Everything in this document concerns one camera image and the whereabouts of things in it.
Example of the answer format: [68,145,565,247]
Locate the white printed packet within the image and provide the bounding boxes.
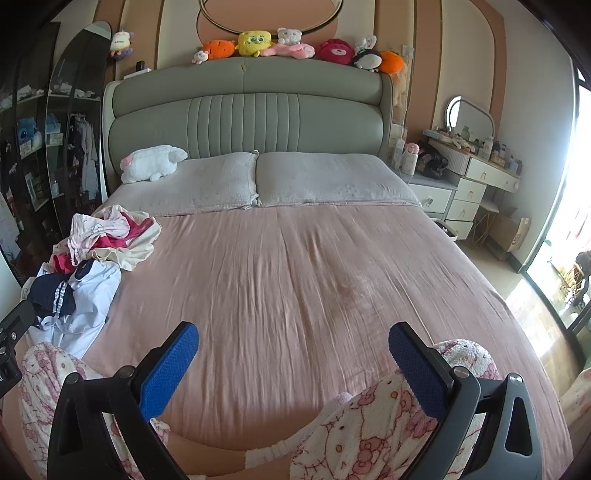
[389,121,407,169]

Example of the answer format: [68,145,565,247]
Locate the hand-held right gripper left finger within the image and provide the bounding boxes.
[46,320,200,480]

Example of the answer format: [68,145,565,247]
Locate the red plush toy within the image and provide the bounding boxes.
[315,39,355,64]

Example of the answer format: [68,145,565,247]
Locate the yellow square plush toy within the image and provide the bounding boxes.
[235,30,273,58]

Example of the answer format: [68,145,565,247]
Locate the grey padded headboard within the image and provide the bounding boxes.
[102,58,395,197]

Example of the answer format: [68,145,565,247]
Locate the pale grey pillow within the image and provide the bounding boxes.
[99,151,260,217]
[255,152,423,208]

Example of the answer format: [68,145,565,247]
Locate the white and pink bear plush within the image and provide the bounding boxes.
[263,28,317,60]

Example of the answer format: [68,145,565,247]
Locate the magenta garment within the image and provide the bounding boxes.
[53,215,153,275]

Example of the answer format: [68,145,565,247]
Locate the black bag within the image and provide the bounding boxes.
[418,141,450,180]

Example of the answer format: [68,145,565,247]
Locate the black and white plush toy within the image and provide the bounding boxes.
[353,48,384,71]

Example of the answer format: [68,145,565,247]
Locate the oval vanity mirror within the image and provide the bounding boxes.
[444,95,496,138]

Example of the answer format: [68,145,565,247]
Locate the pink and white water bottle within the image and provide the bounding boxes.
[401,143,420,174]

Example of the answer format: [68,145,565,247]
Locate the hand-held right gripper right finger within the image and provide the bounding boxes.
[388,322,546,480]

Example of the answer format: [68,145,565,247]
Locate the cardboard box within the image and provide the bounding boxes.
[489,205,522,257]

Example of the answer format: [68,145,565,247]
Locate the purple and white plush toy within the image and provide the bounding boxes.
[109,30,134,62]

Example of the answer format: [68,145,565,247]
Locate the row of cosmetic bottles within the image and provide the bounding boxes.
[478,136,522,171]

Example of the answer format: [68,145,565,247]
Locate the white nightstand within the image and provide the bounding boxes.
[407,173,460,217]

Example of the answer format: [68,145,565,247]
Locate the white printed garment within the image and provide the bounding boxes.
[68,205,134,266]

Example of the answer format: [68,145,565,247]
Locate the pink sheeted bed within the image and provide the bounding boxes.
[83,152,575,480]

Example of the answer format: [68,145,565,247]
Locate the glass balcony door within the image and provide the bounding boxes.
[519,51,591,365]

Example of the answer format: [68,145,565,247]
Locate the glass door wardrobe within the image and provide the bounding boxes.
[0,21,63,278]

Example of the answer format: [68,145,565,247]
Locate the light blue shirt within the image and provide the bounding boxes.
[28,259,123,361]

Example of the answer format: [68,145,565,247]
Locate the beige plush toy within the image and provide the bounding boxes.
[392,69,410,109]

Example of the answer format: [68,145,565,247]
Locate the navy striped shorts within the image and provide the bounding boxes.
[28,270,78,330]

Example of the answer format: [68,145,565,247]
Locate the white dressing table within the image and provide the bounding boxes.
[427,136,522,241]

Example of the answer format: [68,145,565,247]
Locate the white storage bin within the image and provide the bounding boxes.
[431,218,462,241]

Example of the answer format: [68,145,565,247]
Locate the beige tote bag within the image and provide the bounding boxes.
[508,217,532,252]

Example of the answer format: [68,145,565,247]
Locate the blue plush toy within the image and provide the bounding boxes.
[16,117,44,151]

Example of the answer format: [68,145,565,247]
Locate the gold wire stool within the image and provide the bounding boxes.
[471,203,502,247]

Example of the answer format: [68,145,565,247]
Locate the person's printed fleece pajamas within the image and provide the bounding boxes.
[18,339,591,480]

